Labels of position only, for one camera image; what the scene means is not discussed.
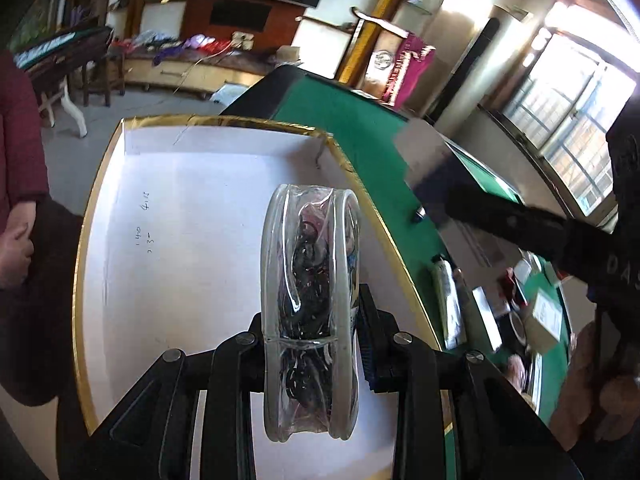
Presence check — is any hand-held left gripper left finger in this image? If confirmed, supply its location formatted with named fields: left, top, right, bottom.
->
left=65, top=312, right=266, bottom=480

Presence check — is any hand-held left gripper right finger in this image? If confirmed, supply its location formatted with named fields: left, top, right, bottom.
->
left=357, top=282, right=583, bottom=480

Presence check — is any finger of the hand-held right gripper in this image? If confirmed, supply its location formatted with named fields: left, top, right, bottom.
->
left=445, top=185, right=571, bottom=266

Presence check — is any clear pouch of hair ties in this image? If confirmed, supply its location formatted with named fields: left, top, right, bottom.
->
left=260, top=183, right=362, bottom=443

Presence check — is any white box with gold rim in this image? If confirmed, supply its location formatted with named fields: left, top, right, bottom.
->
left=72, top=116, right=453, bottom=436

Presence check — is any person's right hand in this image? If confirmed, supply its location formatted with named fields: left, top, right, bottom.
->
left=552, top=317, right=640, bottom=453

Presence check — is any clear plastic packet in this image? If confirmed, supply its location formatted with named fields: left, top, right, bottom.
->
left=431, top=255, right=468, bottom=350

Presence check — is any barred window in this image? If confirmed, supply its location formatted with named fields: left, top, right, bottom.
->
left=500, top=0, right=631, bottom=216

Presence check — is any tall floor air conditioner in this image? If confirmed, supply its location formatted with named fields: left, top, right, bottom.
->
left=435, top=17, right=501, bottom=126

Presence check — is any pink fringed cloth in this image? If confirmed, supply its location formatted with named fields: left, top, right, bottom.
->
left=382, top=32, right=436, bottom=108

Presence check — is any wooden chair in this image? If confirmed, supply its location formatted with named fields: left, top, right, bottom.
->
left=345, top=7, right=436, bottom=111

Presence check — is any white plastic bag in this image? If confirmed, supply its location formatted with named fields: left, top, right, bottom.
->
left=210, top=82, right=251, bottom=106

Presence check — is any dark wooden stool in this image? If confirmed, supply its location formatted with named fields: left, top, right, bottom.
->
left=82, top=52, right=126, bottom=108

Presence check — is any pile of colourful cloth items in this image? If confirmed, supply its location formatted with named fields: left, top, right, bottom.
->
left=112, top=30, right=233, bottom=63

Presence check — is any wooden television cabinet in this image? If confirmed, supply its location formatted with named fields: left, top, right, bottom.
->
left=120, top=0, right=301, bottom=101

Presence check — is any dark mahjong table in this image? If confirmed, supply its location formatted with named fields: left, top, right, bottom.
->
left=12, top=25, right=113, bottom=138

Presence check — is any green framed painting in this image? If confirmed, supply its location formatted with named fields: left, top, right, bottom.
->
left=10, top=0, right=83, bottom=53

